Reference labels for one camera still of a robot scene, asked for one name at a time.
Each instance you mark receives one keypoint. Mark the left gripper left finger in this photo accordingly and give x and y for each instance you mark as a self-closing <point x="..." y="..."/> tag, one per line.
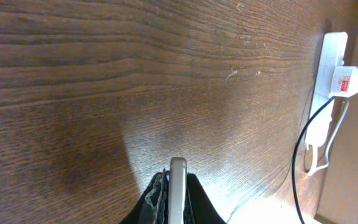
<point x="152" y="206"/>

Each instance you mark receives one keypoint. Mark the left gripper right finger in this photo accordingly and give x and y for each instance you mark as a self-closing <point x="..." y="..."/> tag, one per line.
<point x="198" y="207"/>

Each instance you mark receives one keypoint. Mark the black Galaxy flip phone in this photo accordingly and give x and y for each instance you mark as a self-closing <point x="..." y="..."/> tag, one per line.
<point x="177" y="190"/>

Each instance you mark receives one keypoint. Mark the white charger adapter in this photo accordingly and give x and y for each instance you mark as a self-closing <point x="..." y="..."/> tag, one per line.
<point x="344" y="82"/>

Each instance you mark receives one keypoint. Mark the white power strip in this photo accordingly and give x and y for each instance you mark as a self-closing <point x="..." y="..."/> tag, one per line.
<point x="331" y="56"/>

